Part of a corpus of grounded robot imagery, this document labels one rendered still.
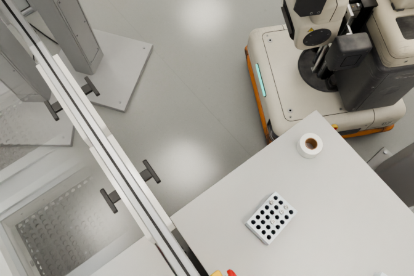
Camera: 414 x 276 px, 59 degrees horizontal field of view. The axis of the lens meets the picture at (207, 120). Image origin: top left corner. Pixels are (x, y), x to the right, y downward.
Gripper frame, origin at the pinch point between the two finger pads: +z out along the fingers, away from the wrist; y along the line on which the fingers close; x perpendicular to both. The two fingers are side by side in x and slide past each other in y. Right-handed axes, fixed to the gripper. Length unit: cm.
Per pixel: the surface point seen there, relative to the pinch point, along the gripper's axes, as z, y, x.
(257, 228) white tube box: 42, -79, -7
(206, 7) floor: -53, -184, -89
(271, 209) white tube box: 35, -79, -4
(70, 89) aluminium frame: 11, -49, -54
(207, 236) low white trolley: 46, -73, -19
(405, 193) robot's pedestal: 33, -159, 34
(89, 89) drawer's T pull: 10, -58, -56
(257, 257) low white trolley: 49, -77, -5
